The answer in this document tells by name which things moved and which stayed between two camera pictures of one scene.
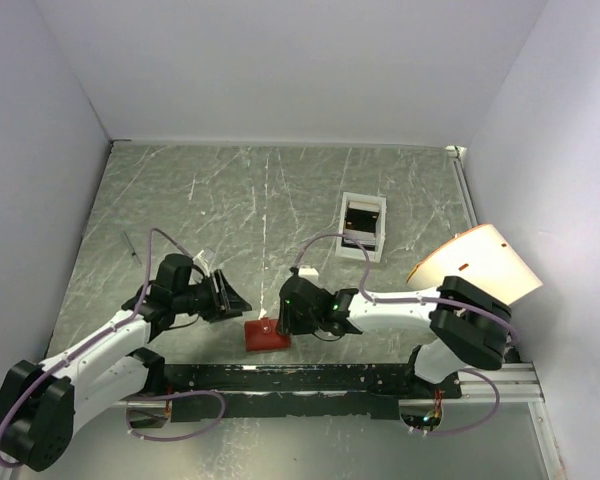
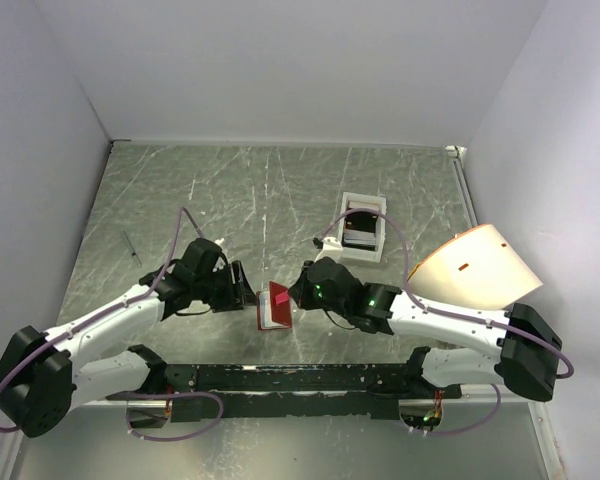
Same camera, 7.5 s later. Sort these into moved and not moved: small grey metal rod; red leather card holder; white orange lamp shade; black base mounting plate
Moved: red leather card holder
Not moved: white orange lamp shade; small grey metal rod; black base mounting plate
